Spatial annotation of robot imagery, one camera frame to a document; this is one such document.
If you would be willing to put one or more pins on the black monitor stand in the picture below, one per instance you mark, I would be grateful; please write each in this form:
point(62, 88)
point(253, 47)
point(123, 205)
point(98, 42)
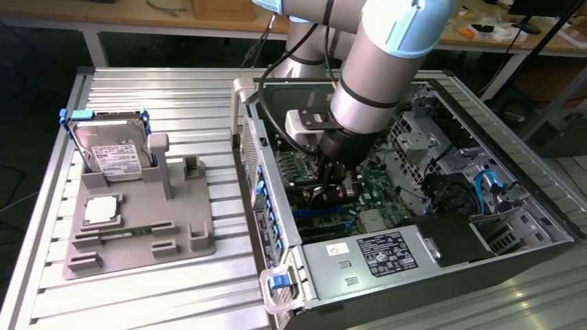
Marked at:
point(528, 15)

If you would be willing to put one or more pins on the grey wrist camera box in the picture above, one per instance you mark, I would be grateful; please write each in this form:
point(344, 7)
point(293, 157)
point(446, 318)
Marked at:
point(298, 132)

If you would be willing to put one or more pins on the black equipment box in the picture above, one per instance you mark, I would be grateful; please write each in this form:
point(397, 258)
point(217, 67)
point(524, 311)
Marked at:
point(556, 134)

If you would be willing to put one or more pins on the grey power supply unit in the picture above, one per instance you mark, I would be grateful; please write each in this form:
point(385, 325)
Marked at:
point(368, 261)

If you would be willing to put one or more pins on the green motherboard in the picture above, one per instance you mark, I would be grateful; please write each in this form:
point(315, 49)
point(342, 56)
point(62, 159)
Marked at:
point(381, 192)

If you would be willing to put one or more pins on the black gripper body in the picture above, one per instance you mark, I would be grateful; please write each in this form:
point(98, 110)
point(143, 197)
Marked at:
point(346, 148)

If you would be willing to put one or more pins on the orange small box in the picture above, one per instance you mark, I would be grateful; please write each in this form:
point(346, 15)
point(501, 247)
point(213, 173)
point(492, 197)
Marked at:
point(468, 32)

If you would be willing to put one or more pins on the grey 3D-printed parts rack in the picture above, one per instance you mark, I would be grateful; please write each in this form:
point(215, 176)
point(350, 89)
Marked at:
point(183, 213)

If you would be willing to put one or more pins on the brown cardboard box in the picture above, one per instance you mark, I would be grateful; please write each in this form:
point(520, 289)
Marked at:
point(222, 10)

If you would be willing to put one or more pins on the metal disk bay cage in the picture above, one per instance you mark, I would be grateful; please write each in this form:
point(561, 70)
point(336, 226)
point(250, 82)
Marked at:
point(420, 137)

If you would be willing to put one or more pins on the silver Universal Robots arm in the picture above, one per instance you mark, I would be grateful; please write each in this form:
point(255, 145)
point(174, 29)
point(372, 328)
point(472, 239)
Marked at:
point(381, 68)

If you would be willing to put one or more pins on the green RAM stick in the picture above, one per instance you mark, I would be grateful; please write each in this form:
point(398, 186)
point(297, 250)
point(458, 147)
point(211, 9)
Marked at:
point(125, 232)

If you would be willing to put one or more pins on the graphics card with metal bracket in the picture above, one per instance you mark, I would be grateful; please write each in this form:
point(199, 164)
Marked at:
point(311, 197)

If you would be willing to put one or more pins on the wooden desk with white frame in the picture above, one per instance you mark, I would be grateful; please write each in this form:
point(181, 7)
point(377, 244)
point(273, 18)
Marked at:
point(138, 19)

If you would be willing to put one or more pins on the black open PC case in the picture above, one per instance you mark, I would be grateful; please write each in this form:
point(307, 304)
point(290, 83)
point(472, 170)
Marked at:
point(482, 282)

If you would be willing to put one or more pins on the blue expansion slot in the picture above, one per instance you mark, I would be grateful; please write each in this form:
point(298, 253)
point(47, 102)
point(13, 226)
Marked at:
point(321, 210)

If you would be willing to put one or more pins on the white plastic part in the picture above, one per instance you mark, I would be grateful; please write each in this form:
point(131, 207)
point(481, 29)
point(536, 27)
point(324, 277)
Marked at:
point(500, 33)

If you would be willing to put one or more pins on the silver CPU chip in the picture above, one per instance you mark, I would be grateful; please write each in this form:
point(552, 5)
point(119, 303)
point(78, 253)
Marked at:
point(102, 210)

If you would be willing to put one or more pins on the hard disk in blue caddy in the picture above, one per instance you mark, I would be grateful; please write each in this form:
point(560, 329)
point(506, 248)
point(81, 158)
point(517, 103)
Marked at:
point(113, 151)

